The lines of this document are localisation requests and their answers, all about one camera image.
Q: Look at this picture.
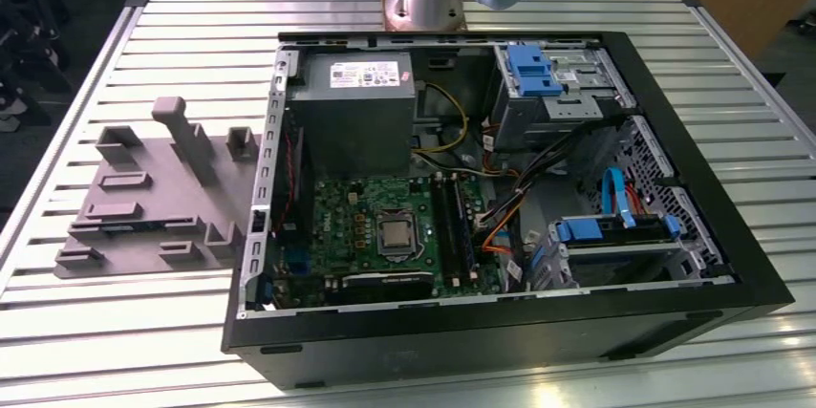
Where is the blue drive carrier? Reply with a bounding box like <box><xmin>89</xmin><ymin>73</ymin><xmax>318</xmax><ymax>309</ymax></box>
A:
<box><xmin>505</xmin><ymin>46</ymin><xmax>568</xmax><ymax>98</ymax></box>

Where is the silver drive cage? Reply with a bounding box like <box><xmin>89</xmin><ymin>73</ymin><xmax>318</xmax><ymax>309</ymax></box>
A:
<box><xmin>489</xmin><ymin>43</ymin><xmax>638</xmax><ymax>154</ymax></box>

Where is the black open PC case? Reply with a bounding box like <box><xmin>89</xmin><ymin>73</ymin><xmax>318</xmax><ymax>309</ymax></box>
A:
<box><xmin>218</xmin><ymin>30</ymin><xmax>798</xmax><ymax>390</ymax></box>

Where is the grey power supply unit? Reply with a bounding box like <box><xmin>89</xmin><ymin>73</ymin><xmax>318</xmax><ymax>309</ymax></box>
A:
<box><xmin>284</xmin><ymin>51</ymin><xmax>421</xmax><ymax>180</ymax></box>

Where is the green motherboard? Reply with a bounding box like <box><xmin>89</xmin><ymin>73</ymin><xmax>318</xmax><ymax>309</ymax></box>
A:
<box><xmin>265</xmin><ymin>176</ymin><xmax>509</xmax><ymax>307</ymax></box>

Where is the black graphics card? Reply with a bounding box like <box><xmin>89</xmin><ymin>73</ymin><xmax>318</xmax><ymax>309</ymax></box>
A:
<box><xmin>322</xmin><ymin>268</ymin><xmax>436</xmax><ymax>305</ymax></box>

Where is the CPU socket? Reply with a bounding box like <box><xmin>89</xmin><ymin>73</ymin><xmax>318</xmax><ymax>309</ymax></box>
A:
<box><xmin>370</xmin><ymin>208</ymin><xmax>426</xmax><ymax>260</ymax></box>

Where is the grey parts rack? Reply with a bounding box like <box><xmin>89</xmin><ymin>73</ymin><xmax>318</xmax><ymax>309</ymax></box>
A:
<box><xmin>53</xmin><ymin>96</ymin><xmax>264</xmax><ymax>281</ymax></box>

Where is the black RAM slot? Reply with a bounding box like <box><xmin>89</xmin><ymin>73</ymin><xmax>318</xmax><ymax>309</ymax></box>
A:
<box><xmin>429</xmin><ymin>172</ymin><xmax>461</xmax><ymax>288</ymax></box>

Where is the blue flat wire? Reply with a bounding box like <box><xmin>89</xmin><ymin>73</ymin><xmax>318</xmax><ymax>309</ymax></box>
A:
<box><xmin>600</xmin><ymin>166</ymin><xmax>638</xmax><ymax>230</ymax></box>

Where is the hard disk in blue carrier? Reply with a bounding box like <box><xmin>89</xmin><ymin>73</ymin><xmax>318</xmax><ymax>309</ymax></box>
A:
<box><xmin>552</xmin><ymin>214</ymin><xmax>682</xmax><ymax>247</ymax></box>

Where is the yellow wire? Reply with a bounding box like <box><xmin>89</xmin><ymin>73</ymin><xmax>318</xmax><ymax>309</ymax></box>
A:
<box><xmin>410</xmin><ymin>81</ymin><xmax>472</xmax><ymax>157</ymax></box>

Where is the black wire bundle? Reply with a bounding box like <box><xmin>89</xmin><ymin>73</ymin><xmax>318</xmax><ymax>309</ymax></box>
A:
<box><xmin>477</xmin><ymin>114</ymin><xmax>629</xmax><ymax>230</ymax></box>

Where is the grey black power wire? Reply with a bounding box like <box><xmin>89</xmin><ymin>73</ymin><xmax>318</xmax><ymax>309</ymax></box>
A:
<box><xmin>410</xmin><ymin>149</ymin><xmax>521</xmax><ymax>179</ymax></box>

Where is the green RAM stick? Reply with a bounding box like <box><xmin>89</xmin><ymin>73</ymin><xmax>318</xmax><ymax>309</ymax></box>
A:
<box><xmin>452</xmin><ymin>177</ymin><xmax>480</xmax><ymax>280</ymax></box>

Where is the orange wire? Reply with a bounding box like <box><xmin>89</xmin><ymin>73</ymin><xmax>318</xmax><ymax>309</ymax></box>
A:
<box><xmin>481</xmin><ymin>229</ymin><xmax>510</xmax><ymax>254</ymax></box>

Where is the silver CPU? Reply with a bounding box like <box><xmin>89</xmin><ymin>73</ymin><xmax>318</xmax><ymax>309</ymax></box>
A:
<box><xmin>380</xmin><ymin>222</ymin><xmax>416</xmax><ymax>247</ymax></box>

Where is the red black twisted wire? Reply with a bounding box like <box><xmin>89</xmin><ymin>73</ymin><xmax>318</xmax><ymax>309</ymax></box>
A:
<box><xmin>282</xmin><ymin>129</ymin><xmax>305</xmax><ymax>237</ymax></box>

